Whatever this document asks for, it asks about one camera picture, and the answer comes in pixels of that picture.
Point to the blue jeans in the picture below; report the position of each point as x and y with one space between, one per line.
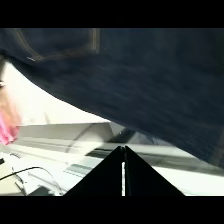
133 80

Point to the pink garment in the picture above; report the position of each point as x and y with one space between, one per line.
7 130

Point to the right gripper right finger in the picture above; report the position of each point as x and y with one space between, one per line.
146 180

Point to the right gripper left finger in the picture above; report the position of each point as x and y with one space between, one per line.
100 180

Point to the silver frame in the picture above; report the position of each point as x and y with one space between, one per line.
83 156

